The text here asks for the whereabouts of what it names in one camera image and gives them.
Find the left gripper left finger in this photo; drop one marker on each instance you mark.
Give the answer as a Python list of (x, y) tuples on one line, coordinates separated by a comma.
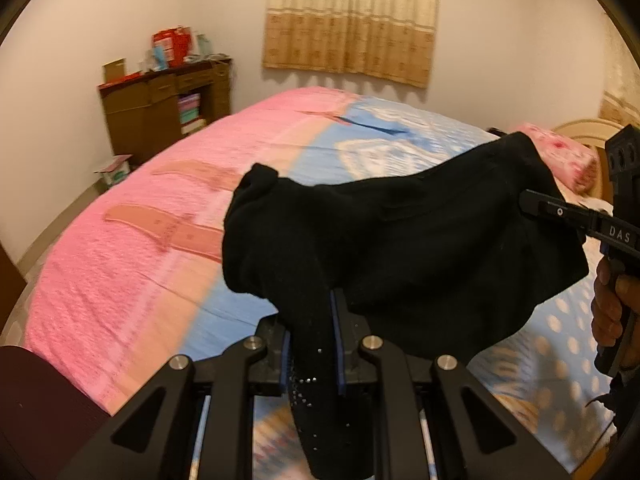
[(191, 418)]

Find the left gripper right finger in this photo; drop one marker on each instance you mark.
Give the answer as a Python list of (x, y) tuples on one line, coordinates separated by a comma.
[(432, 418)]

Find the black garment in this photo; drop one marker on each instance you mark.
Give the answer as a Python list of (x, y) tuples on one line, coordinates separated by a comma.
[(444, 261)]

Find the person's right hand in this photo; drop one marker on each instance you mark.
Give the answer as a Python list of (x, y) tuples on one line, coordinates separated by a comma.
[(607, 305)]

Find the beige side curtain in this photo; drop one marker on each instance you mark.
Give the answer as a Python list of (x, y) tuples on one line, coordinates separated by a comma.
[(621, 96)]

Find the blue pink patterned bedspread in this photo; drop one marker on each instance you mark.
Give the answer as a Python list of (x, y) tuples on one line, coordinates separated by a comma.
[(136, 278)]

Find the small white cardboard box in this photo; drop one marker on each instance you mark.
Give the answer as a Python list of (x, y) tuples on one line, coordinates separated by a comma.
[(115, 170)]

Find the beige patterned window curtain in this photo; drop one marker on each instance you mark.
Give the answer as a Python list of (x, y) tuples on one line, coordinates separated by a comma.
[(386, 39)]

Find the brown wooden desk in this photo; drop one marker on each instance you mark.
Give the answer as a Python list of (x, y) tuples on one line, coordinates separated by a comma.
[(142, 111)]

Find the brown cardboard box on desk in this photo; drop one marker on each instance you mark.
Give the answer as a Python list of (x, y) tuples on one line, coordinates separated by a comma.
[(115, 70)]

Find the red gift bag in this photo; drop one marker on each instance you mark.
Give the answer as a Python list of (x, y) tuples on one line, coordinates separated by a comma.
[(176, 43)]

